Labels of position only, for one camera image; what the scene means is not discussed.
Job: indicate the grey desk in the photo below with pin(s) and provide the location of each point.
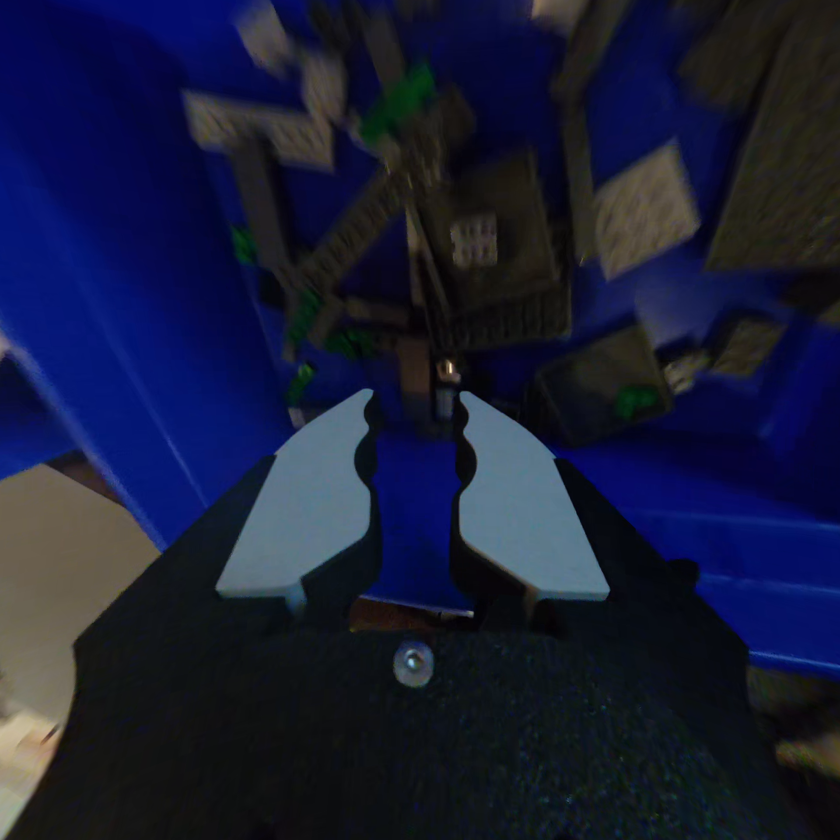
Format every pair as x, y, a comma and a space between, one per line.
59, 558

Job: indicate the pile of grey toy bricks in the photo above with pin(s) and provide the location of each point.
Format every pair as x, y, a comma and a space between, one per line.
499, 249

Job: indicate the blue plastic bin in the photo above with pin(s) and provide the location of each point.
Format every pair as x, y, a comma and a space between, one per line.
131, 262

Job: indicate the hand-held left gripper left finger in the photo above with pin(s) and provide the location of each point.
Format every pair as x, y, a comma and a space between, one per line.
308, 512

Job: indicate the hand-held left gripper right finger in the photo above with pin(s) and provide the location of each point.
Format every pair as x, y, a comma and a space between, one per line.
525, 525

